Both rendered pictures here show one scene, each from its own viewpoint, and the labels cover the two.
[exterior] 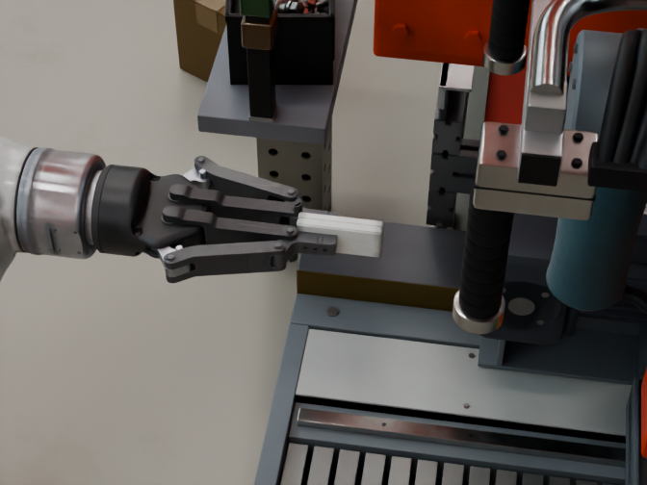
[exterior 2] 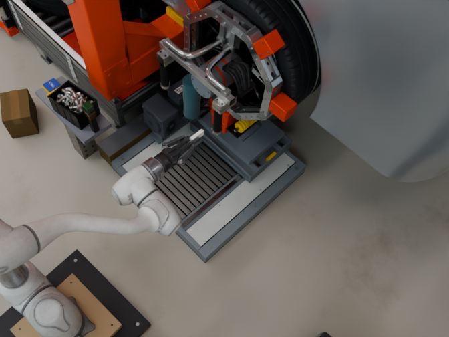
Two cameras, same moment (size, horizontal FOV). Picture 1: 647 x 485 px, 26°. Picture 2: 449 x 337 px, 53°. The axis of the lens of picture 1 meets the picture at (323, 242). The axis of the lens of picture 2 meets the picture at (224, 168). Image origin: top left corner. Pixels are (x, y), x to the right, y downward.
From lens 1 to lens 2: 1.07 m
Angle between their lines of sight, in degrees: 36
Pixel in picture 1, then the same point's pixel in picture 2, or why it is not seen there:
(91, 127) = (11, 169)
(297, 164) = not seen: hidden behind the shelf
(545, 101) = (227, 91)
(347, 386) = not seen: hidden behind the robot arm
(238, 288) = (91, 172)
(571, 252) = (192, 109)
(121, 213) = (168, 162)
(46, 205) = (157, 171)
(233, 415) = not seen: hidden behind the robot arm
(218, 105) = (85, 136)
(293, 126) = (104, 128)
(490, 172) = (222, 107)
